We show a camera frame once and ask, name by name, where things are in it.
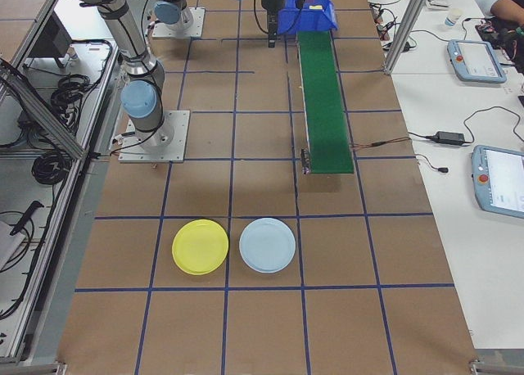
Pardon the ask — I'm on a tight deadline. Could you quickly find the person forearm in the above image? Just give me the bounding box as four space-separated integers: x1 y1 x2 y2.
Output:
490 0 524 20

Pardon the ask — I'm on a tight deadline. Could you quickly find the light blue plate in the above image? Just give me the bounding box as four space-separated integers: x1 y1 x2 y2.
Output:
238 217 297 274

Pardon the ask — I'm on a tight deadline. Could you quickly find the yellow plate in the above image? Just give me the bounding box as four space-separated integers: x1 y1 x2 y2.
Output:
171 219 230 276

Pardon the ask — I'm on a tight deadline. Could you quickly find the blue plastic storage bin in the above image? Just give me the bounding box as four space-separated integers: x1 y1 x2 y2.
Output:
278 0 340 37

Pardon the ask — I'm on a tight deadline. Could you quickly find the green conveyor belt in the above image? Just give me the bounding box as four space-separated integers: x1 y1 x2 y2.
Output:
296 29 355 176

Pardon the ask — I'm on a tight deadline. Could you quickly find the white paper cup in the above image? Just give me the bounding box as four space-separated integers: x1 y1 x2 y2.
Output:
445 7 463 29

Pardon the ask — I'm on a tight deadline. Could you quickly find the light blue teach pendant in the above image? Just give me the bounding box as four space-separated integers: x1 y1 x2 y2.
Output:
470 144 524 220
446 38 508 84

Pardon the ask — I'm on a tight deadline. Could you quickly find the black power adapter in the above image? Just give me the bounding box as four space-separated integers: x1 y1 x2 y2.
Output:
432 130 467 146

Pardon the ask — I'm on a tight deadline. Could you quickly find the black flat box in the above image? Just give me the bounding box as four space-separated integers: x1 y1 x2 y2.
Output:
25 11 75 70

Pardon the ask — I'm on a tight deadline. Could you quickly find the black handheld tool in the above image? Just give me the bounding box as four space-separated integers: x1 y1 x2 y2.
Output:
9 200 44 236

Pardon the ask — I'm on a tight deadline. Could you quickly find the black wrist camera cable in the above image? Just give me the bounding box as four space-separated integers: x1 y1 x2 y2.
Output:
252 0 269 35

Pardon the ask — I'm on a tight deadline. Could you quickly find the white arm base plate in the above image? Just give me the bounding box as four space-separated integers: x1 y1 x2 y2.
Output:
118 110 192 164
151 7 206 38

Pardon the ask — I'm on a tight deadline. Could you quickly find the aluminium profile post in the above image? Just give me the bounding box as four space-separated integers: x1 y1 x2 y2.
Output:
383 0 436 76

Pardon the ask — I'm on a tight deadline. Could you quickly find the red and black conveyor wire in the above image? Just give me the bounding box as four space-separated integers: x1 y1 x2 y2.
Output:
351 138 411 150

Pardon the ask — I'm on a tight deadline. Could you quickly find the black cable coil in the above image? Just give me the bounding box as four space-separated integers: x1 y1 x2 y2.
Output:
32 151 71 186
50 73 93 108

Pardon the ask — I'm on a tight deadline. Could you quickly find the thin black plug cable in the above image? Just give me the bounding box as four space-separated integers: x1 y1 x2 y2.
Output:
414 152 449 175

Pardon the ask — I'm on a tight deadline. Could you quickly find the black power adapter cable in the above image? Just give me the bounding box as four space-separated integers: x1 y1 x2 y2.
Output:
463 106 524 147

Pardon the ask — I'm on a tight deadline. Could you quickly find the metal bar frame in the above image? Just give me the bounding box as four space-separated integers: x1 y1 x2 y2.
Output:
0 0 124 368

